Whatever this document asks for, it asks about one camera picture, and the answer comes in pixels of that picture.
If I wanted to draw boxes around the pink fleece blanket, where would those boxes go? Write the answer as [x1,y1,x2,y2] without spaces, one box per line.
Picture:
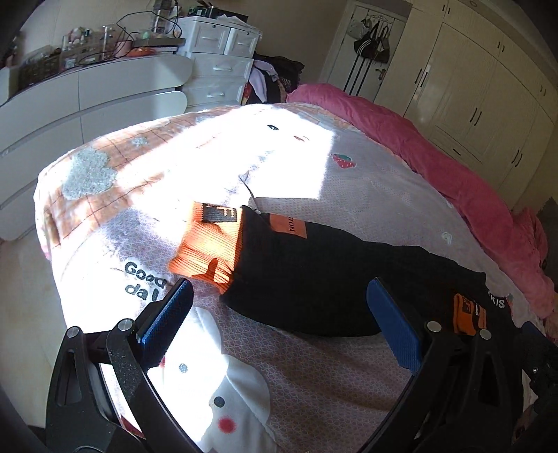
[285,83,558,320]

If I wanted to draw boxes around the clear jar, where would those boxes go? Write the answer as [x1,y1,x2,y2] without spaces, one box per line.
[152,0,176,36]

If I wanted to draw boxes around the pile of clothes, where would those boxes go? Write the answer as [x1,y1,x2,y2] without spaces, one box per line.
[242,53,306,105]

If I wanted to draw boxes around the cream wardrobe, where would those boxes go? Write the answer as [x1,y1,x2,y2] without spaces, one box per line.
[375,0,558,210]

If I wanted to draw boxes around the hanging bags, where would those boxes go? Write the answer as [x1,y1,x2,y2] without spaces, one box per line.
[352,16,392,67]

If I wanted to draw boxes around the clutter of small items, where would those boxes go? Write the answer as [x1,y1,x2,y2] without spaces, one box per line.
[15,24,155,83]

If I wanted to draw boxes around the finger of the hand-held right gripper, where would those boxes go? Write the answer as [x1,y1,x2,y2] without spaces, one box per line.
[521,322,558,436]

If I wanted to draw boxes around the white plastic drawer cabinet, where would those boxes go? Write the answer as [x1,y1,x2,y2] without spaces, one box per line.
[176,16,262,107]

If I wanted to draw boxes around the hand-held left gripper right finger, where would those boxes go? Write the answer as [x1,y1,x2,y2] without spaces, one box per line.
[366,276,524,453]

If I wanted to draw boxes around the printed bed blanket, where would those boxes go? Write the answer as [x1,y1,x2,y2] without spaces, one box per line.
[34,102,545,453]

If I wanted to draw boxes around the black and orange garment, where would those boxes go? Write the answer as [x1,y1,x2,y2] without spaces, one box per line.
[168,201,514,338]

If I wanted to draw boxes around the white low dresser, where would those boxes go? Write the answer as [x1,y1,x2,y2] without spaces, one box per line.
[0,54,195,242]

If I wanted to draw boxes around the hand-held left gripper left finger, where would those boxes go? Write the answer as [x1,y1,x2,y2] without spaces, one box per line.
[46,279,205,453]

